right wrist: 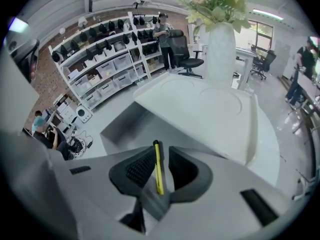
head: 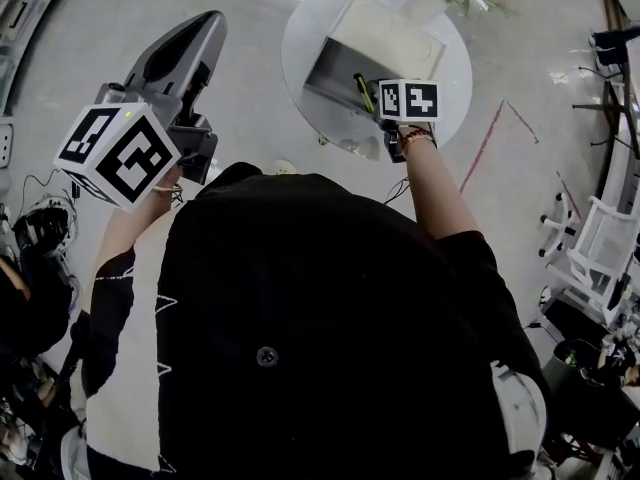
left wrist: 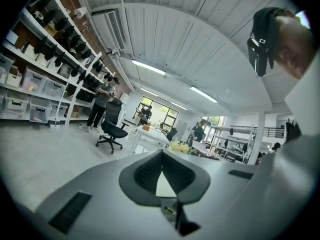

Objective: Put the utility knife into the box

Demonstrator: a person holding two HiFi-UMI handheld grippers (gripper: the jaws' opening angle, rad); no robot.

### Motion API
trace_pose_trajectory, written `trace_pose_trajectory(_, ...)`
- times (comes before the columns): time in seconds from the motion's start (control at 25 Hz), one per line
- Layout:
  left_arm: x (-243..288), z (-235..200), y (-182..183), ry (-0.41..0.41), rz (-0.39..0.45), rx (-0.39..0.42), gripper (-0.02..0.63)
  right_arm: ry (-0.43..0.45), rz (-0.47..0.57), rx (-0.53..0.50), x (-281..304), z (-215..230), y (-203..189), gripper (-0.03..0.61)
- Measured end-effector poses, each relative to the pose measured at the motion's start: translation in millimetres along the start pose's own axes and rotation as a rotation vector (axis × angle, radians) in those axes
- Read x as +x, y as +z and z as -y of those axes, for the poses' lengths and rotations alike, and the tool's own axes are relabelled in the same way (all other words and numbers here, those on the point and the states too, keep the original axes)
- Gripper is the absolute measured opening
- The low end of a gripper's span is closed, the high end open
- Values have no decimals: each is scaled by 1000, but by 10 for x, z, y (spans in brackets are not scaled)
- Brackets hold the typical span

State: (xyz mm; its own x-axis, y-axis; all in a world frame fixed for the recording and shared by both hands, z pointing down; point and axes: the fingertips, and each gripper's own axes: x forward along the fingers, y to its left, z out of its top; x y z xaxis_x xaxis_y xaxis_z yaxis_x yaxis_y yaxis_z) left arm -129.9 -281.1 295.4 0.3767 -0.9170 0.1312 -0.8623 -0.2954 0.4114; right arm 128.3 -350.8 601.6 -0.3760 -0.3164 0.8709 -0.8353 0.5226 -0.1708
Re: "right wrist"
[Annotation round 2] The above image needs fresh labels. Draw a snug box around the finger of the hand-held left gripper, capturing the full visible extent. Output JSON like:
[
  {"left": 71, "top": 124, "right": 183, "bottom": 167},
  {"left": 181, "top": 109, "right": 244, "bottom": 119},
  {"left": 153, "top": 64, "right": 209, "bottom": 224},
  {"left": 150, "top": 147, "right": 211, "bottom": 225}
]
[
  {"left": 9, "top": 38, "right": 41, "bottom": 84},
  {"left": 0, "top": 51, "right": 41, "bottom": 134}
]

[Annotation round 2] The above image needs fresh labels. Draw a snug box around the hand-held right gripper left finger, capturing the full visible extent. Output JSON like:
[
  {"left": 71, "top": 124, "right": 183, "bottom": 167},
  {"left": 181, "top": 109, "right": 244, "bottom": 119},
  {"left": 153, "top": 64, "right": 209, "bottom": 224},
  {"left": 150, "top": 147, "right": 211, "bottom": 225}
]
[{"left": 47, "top": 145, "right": 157, "bottom": 240}]

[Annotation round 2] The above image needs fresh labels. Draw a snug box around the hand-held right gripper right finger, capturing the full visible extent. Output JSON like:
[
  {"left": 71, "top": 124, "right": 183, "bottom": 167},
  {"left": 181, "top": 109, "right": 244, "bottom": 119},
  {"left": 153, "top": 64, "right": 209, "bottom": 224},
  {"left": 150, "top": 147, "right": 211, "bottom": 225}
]
[{"left": 146, "top": 145, "right": 300, "bottom": 240}]

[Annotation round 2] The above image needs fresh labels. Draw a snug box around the yellow pencil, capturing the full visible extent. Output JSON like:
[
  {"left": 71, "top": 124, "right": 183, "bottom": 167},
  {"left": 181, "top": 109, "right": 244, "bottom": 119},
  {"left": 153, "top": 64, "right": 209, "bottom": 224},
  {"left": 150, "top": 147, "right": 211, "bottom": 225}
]
[{"left": 152, "top": 140, "right": 165, "bottom": 196}]

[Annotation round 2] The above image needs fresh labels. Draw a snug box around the white box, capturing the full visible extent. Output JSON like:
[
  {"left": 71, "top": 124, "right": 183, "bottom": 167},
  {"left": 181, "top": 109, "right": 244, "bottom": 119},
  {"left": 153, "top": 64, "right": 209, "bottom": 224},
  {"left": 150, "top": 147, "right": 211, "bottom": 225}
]
[{"left": 99, "top": 71, "right": 260, "bottom": 169}]

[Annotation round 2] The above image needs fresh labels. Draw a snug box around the ceiling light panel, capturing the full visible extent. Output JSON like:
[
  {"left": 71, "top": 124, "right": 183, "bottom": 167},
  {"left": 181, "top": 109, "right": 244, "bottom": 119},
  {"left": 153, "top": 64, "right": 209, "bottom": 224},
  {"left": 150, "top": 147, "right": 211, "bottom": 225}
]
[
  {"left": 9, "top": 17, "right": 29, "bottom": 34},
  {"left": 252, "top": 8, "right": 285, "bottom": 22}
]

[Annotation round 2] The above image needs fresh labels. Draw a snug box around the white drawer cabinet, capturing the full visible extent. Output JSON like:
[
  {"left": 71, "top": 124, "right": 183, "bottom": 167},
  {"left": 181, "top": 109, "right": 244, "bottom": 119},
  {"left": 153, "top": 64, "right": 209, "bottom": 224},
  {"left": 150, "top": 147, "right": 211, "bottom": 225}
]
[{"left": 53, "top": 93, "right": 79, "bottom": 132}]

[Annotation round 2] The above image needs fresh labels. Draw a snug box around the white round-faced device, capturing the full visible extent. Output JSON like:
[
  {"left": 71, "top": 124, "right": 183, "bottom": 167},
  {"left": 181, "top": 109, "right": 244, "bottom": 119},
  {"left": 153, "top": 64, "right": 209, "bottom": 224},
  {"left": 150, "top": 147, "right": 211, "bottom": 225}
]
[{"left": 75, "top": 104, "right": 94, "bottom": 124}]

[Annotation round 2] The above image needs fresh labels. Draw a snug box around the row of black headsets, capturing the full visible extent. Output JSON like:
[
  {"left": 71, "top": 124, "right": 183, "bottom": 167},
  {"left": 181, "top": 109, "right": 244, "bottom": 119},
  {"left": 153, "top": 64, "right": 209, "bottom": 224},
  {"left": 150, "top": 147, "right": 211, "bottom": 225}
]
[{"left": 51, "top": 15, "right": 161, "bottom": 63}]

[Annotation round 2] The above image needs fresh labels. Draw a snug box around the row of clear storage bins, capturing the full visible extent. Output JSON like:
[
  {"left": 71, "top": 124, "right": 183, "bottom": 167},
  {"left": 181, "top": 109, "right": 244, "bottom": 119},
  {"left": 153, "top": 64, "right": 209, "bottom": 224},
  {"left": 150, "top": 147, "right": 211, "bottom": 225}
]
[{"left": 71, "top": 53, "right": 146, "bottom": 108}]

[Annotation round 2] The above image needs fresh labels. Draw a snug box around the white shelving unit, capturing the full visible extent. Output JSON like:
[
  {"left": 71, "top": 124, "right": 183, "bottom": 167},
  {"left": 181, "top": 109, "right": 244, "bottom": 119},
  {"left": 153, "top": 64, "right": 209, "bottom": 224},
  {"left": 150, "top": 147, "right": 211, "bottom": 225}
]
[{"left": 48, "top": 11, "right": 165, "bottom": 112}]

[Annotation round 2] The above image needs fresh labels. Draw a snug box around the long white desk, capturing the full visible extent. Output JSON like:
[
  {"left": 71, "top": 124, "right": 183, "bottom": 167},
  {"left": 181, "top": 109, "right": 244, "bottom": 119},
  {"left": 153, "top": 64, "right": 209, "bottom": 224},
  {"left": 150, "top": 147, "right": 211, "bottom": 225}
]
[{"left": 293, "top": 66, "right": 320, "bottom": 140}]

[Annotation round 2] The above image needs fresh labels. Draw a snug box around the white vase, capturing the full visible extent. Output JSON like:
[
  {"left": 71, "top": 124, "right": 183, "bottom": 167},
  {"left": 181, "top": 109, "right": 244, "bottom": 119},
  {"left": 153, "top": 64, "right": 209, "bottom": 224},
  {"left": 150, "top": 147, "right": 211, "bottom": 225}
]
[{"left": 204, "top": 22, "right": 237, "bottom": 89}]

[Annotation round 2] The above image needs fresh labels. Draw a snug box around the small white desk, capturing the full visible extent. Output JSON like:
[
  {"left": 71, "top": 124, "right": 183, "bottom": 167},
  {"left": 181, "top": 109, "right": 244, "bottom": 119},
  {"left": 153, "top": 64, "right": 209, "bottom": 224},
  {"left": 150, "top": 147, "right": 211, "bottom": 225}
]
[{"left": 234, "top": 46, "right": 259, "bottom": 93}]

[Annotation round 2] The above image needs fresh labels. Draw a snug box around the black office chair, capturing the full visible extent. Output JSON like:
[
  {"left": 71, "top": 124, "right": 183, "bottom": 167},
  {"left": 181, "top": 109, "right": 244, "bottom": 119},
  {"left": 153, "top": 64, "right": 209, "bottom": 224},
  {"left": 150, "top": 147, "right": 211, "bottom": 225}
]
[
  {"left": 251, "top": 50, "right": 278, "bottom": 81},
  {"left": 166, "top": 29, "right": 205, "bottom": 79}
]

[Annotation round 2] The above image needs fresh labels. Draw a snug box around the window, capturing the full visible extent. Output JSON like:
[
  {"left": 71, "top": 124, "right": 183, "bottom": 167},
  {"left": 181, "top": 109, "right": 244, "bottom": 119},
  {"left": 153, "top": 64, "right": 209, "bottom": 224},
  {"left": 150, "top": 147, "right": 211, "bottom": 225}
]
[{"left": 248, "top": 20, "right": 274, "bottom": 53}]

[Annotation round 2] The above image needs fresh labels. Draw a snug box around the artificial flower bouquet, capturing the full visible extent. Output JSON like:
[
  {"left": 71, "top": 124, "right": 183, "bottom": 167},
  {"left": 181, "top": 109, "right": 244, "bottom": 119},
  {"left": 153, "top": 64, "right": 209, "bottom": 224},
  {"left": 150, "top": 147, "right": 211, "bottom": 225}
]
[{"left": 172, "top": 0, "right": 266, "bottom": 35}]

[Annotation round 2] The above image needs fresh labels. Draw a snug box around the black electronic device with cables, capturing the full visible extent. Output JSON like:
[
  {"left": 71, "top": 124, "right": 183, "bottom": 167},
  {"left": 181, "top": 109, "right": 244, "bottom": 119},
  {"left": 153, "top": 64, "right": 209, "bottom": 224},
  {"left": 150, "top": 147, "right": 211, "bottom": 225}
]
[{"left": 67, "top": 130, "right": 94, "bottom": 157}]

